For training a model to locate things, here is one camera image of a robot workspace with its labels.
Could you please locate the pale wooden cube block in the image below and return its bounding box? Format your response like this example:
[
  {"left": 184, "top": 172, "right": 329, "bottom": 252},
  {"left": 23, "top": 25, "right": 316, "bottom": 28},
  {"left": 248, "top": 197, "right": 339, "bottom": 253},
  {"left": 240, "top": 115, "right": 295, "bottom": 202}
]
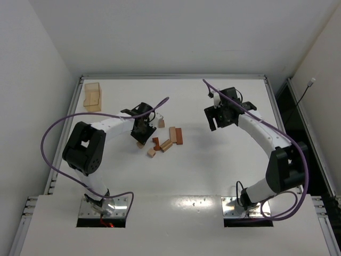
[{"left": 147, "top": 148, "right": 156, "bottom": 158}]

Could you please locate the black wall cable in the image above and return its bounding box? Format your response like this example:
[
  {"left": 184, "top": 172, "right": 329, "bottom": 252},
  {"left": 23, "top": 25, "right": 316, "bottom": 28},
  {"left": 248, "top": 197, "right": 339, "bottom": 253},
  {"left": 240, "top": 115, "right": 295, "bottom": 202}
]
[{"left": 278, "top": 77, "right": 316, "bottom": 130}]

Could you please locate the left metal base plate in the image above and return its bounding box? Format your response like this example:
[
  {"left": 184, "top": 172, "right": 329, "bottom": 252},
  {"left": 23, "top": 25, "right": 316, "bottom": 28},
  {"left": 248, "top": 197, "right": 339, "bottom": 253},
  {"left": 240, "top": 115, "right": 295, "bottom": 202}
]
[{"left": 78, "top": 196, "right": 128, "bottom": 219}]

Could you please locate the long light wood block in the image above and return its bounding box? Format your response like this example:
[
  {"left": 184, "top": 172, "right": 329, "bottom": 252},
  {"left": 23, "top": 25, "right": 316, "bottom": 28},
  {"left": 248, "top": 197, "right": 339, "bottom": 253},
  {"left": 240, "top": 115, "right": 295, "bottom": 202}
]
[{"left": 169, "top": 126, "right": 177, "bottom": 143}]

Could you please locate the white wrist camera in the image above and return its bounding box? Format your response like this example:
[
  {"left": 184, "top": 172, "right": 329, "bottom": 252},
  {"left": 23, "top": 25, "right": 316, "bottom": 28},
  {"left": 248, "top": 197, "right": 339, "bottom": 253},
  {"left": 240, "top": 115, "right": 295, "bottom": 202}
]
[
  {"left": 152, "top": 113, "right": 164, "bottom": 127},
  {"left": 209, "top": 91, "right": 221, "bottom": 109}
]

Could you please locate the grooved light wood block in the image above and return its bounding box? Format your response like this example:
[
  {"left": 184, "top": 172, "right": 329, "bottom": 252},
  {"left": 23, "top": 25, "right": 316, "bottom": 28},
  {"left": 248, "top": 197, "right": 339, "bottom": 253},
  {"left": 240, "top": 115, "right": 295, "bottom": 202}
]
[{"left": 160, "top": 139, "right": 173, "bottom": 152}]

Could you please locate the light wooden cube block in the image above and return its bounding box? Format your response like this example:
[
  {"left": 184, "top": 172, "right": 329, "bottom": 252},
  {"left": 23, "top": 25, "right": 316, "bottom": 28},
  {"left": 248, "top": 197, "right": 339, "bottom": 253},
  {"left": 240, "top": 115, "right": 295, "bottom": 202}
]
[{"left": 136, "top": 142, "right": 144, "bottom": 149}]

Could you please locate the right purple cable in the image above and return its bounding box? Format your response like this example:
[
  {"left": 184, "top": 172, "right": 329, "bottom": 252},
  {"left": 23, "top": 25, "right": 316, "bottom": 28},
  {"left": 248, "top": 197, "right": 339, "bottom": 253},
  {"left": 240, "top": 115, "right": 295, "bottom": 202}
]
[{"left": 202, "top": 78, "right": 310, "bottom": 221}]

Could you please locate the small light cube block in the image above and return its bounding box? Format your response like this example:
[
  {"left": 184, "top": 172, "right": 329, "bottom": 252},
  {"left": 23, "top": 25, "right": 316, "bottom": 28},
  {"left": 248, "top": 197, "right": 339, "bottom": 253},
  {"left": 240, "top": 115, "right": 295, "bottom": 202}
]
[{"left": 158, "top": 119, "right": 165, "bottom": 128}]

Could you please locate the metal base plate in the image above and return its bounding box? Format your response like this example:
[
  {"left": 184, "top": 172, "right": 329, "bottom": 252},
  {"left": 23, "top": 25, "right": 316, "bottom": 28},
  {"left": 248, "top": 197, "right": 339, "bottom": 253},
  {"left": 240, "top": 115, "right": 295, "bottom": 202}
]
[
  {"left": 78, "top": 196, "right": 128, "bottom": 219},
  {"left": 221, "top": 196, "right": 271, "bottom": 220}
]

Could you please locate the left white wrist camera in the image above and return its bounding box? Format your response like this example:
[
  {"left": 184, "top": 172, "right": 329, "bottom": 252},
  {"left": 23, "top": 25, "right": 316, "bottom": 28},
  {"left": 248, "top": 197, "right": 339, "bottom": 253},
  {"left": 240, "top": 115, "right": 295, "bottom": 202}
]
[{"left": 152, "top": 113, "right": 164, "bottom": 127}]

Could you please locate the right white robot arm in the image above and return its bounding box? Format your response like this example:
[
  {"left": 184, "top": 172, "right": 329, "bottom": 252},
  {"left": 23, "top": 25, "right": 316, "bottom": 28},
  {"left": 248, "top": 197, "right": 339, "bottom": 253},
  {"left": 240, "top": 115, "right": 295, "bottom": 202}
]
[{"left": 204, "top": 87, "right": 308, "bottom": 210}]

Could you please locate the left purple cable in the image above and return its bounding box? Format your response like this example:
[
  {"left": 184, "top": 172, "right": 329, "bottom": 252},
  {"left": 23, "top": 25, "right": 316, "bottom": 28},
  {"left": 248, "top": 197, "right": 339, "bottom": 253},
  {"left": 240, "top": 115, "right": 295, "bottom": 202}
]
[{"left": 39, "top": 96, "right": 170, "bottom": 211}]

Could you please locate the long reddish wood block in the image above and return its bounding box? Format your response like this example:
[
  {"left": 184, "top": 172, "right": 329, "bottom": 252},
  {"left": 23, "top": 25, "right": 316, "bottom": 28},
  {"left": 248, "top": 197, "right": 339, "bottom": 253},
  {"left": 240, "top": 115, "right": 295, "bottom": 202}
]
[{"left": 175, "top": 127, "right": 183, "bottom": 145}]

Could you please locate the purple cable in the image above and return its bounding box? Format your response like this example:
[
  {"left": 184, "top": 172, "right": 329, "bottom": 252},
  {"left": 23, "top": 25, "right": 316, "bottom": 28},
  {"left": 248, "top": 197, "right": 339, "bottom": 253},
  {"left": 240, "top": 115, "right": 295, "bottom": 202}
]
[
  {"left": 202, "top": 78, "right": 310, "bottom": 221},
  {"left": 39, "top": 96, "right": 170, "bottom": 211}
]

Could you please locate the dark brown L block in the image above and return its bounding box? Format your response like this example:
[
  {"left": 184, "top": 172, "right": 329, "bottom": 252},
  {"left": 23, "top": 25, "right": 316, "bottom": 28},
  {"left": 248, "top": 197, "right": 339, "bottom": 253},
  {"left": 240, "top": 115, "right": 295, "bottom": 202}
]
[{"left": 152, "top": 137, "right": 160, "bottom": 151}]

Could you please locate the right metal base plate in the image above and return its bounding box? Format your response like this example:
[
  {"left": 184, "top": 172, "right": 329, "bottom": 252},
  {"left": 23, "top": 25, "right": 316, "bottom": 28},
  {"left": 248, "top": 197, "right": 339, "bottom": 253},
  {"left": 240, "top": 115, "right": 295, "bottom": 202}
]
[{"left": 221, "top": 196, "right": 271, "bottom": 220}]

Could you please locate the transparent orange plastic box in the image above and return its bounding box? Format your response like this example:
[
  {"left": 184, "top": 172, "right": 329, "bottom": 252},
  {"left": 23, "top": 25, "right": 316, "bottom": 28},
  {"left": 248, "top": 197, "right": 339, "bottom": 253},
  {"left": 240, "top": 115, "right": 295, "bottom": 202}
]
[{"left": 83, "top": 83, "right": 102, "bottom": 113}]

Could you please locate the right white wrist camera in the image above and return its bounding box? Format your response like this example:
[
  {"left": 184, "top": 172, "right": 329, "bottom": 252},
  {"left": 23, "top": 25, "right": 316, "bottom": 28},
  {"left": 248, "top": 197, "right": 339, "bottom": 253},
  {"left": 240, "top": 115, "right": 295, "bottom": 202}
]
[{"left": 209, "top": 91, "right": 221, "bottom": 109}]

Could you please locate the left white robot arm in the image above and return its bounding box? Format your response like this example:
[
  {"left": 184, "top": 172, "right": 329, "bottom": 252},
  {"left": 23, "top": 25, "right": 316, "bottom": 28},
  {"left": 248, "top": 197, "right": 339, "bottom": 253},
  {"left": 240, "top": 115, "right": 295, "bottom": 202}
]
[{"left": 62, "top": 102, "right": 163, "bottom": 213}]

